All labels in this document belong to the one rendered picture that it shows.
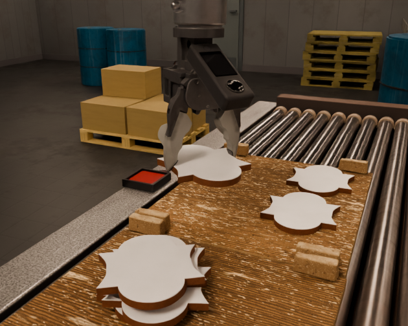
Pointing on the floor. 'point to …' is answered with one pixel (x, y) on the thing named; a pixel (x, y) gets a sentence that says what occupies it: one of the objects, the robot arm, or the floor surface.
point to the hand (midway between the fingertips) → (204, 163)
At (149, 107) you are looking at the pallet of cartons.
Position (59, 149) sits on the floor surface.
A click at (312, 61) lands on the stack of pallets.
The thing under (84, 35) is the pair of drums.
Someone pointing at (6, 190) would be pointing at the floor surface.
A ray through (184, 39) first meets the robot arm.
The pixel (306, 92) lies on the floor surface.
